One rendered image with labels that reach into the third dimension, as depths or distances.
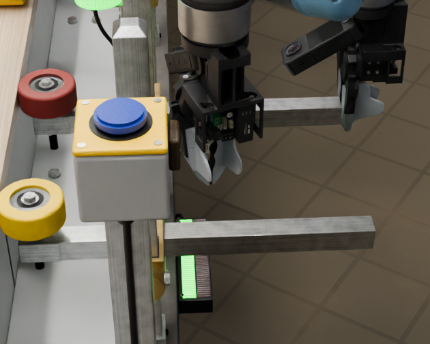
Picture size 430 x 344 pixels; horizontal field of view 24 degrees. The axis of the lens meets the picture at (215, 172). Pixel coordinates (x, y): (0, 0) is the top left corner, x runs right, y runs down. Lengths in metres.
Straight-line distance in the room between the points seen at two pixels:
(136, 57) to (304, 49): 0.41
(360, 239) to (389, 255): 1.23
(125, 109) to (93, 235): 0.49
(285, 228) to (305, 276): 1.17
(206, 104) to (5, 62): 0.49
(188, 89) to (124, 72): 0.08
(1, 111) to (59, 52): 0.68
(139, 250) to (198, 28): 0.28
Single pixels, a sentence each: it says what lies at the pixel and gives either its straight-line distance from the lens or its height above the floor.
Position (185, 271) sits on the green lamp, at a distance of 1.38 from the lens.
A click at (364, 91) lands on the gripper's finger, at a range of 1.40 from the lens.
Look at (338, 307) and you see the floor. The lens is 2.33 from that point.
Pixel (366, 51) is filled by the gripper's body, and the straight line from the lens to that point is 1.35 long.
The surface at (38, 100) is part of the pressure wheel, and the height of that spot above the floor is 0.90.
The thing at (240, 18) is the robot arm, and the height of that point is 1.16.
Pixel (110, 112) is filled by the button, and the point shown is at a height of 1.23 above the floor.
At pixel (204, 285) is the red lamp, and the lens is 1.36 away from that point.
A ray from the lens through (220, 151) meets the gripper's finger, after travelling 1.15.
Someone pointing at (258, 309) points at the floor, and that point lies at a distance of 2.31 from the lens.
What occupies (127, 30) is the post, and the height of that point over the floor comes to 1.16.
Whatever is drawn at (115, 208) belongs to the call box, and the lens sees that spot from 0.76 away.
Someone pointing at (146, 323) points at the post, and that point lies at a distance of 0.87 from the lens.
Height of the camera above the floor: 1.65
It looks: 38 degrees down
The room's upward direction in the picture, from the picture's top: straight up
